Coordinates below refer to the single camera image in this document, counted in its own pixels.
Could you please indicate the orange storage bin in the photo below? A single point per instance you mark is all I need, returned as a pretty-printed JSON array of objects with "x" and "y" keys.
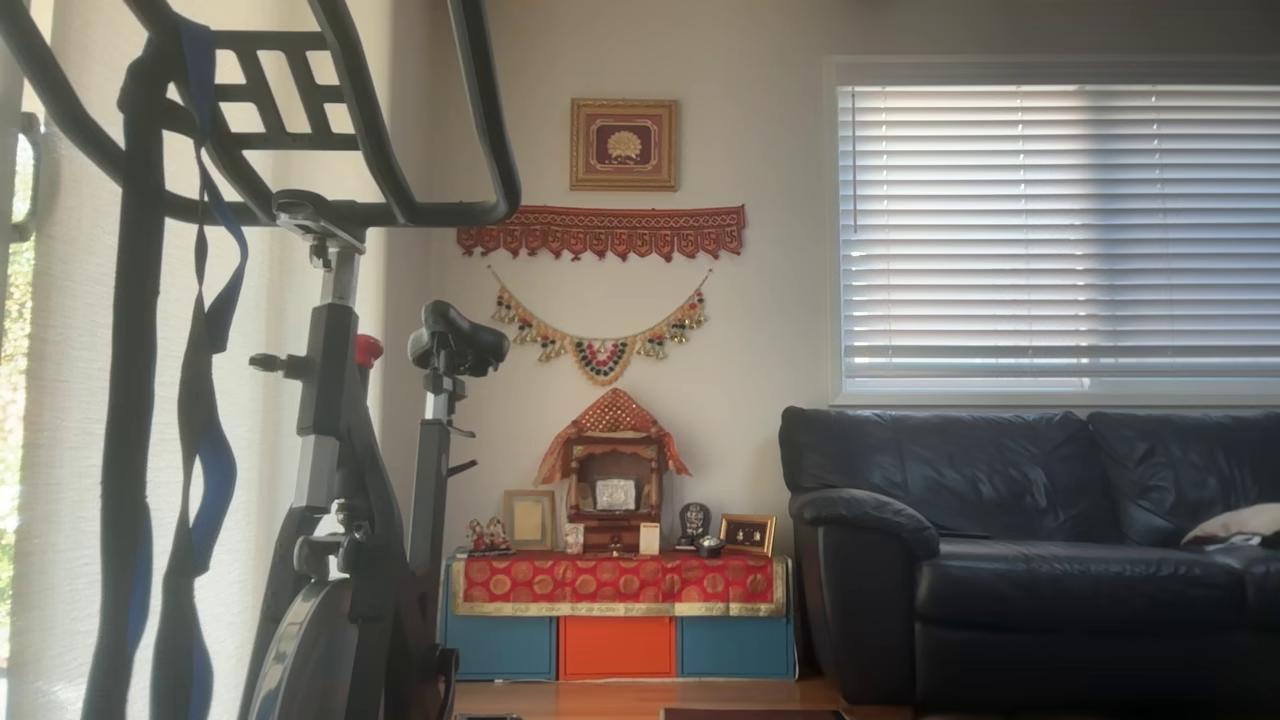
[{"x": 617, "y": 648}]

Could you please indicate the small wooden shrine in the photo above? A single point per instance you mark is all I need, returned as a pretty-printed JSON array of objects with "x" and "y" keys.
[{"x": 612, "y": 535}]

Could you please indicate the red embroidered wall valance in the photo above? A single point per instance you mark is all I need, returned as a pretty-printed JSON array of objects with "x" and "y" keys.
[{"x": 600, "y": 230}]

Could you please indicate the white sheer curtain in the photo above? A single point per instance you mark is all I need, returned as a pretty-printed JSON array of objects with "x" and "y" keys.
[{"x": 70, "y": 450}]

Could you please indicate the small white picture card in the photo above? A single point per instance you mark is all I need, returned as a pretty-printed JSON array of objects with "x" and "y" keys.
[
  {"x": 573, "y": 539},
  {"x": 649, "y": 539}
]

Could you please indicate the dark floor rug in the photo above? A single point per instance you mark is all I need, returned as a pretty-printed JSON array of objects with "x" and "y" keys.
[{"x": 750, "y": 714}]

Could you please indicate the beige photo frame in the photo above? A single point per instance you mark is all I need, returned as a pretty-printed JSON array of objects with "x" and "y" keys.
[{"x": 528, "y": 520}]

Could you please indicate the blue storage bin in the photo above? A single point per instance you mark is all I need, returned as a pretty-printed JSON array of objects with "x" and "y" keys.
[
  {"x": 735, "y": 648},
  {"x": 500, "y": 648}
]

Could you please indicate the small black bowl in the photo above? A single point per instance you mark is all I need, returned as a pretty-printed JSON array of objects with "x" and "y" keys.
[{"x": 709, "y": 547}]

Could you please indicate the white cushion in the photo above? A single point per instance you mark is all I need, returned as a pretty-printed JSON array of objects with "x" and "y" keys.
[{"x": 1240, "y": 522}]

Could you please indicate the dark idol plaque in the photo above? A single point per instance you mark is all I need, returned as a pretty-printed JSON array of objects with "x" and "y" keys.
[{"x": 692, "y": 522}]

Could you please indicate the colourful deity figurines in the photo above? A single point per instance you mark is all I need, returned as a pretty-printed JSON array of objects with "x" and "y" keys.
[{"x": 488, "y": 537}]

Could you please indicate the white window blinds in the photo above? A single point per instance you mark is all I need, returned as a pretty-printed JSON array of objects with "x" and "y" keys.
[{"x": 1050, "y": 240}]

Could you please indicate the beaded wall garland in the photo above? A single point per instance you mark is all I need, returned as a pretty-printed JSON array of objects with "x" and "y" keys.
[{"x": 600, "y": 358}]

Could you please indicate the black grey exercise bike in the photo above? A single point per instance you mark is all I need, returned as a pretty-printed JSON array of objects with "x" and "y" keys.
[{"x": 330, "y": 400}]

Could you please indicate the gold photo frame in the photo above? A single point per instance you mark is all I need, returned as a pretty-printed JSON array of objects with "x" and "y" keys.
[{"x": 747, "y": 534}]

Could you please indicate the white window frame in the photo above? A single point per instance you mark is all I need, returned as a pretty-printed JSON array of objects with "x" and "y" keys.
[{"x": 832, "y": 250}]

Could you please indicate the black leather sofa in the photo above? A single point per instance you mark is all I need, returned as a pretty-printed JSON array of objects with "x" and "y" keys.
[{"x": 1000, "y": 590}]

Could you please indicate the blue black resistance band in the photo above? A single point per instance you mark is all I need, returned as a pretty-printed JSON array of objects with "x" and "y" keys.
[{"x": 200, "y": 450}]

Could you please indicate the gold framed wall picture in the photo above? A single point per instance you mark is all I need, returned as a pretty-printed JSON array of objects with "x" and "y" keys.
[{"x": 624, "y": 145}]

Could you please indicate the silver shrine plaque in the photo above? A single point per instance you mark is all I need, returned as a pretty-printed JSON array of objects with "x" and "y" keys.
[{"x": 615, "y": 493}]

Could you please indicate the red gold shrine cloth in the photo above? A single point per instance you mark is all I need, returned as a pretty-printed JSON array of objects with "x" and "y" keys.
[{"x": 612, "y": 412}]

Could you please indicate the red gold table runner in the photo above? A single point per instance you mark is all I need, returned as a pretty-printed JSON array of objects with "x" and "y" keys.
[{"x": 615, "y": 583}]

